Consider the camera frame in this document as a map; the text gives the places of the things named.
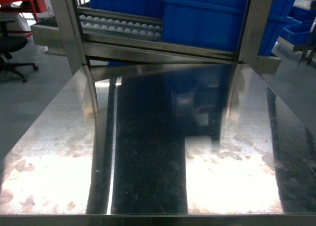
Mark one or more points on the blue plastic bin right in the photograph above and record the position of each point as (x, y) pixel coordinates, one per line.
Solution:
(217, 24)

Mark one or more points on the blue bin far right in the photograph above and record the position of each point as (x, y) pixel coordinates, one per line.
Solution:
(297, 34)

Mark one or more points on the blue plastic bin left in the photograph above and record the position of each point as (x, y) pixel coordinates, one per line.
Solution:
(150, 8)

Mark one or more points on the blue plastic bin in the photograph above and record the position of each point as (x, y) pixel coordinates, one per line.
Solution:
(150, 8)
(217, 24)

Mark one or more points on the stainless steel flow rack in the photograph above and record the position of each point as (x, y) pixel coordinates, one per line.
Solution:
(64, 35)

